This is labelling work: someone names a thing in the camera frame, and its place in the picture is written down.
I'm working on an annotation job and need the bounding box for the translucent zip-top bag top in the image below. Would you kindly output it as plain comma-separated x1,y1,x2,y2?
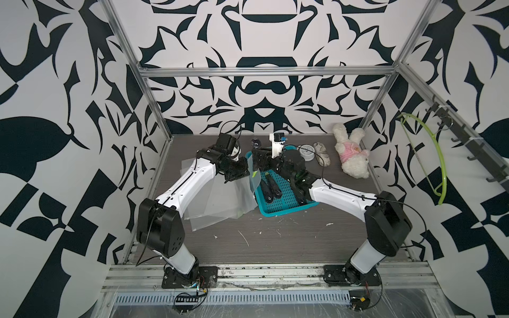
180,174,257,219

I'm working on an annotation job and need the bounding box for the teal plastic basket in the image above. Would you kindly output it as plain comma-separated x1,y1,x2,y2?
251,170,319,217

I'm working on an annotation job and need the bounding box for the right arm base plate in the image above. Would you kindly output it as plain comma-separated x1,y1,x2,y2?
323,262,382,287

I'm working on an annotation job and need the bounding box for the black wall hook rack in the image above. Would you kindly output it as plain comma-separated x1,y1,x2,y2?
427,95,508,192

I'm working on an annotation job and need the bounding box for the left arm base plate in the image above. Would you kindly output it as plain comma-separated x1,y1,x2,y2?
161,265,219,289

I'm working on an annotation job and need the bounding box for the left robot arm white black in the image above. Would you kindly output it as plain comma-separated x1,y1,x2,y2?
136,148,249,276

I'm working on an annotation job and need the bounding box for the white plush bunny pink shirt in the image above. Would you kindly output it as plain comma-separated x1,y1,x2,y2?
333,123,370,179

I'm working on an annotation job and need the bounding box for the dark eggplant three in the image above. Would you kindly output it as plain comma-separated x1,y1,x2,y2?
266,174,282,199

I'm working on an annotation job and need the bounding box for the dark eggplant two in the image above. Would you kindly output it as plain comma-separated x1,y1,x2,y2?
260,180,274,204

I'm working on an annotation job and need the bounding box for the dark eggplant five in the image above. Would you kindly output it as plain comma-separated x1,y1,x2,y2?
290,184,307,206

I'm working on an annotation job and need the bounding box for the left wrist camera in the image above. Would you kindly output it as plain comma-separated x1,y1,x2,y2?
213,133,241,158

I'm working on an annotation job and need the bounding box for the translucent zip-top bag bottom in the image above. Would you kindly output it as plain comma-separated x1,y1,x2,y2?
189,213,229,231

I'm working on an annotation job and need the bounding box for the aluminium frame rail front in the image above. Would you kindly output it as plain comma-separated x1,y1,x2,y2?
101,262,440,292

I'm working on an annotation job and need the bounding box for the small white round clock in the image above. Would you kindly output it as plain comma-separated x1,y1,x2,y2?
298,144,315,162

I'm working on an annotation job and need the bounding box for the green plastic hanger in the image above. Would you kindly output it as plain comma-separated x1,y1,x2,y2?
397,113,448,205

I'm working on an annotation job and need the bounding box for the translucent zip-top bag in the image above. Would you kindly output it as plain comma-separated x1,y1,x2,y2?
189,213,229,231
180,174,257,219

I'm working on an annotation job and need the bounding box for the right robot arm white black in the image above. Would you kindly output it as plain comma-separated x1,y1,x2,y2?
251,139,412,284

